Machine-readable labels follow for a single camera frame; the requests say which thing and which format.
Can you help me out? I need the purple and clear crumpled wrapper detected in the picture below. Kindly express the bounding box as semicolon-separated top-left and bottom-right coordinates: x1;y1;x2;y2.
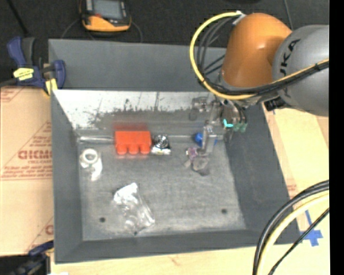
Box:
184;146;212;176

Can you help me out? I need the grey metal bin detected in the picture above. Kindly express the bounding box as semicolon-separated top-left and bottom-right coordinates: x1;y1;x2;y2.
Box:
48;38;300;263

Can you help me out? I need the orange toy block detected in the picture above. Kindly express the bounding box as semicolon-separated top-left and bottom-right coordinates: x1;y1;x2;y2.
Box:
113;130;153;156

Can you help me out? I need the clear plastic bag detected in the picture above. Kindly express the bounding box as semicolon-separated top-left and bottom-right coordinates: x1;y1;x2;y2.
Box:
111;182;156;236

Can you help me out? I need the white plastic bottle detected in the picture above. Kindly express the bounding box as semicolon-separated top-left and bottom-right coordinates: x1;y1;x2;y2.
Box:
79;148;104;182

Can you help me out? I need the brown cardboard board, red print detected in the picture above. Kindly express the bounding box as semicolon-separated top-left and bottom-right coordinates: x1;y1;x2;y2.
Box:
0;85;56;257

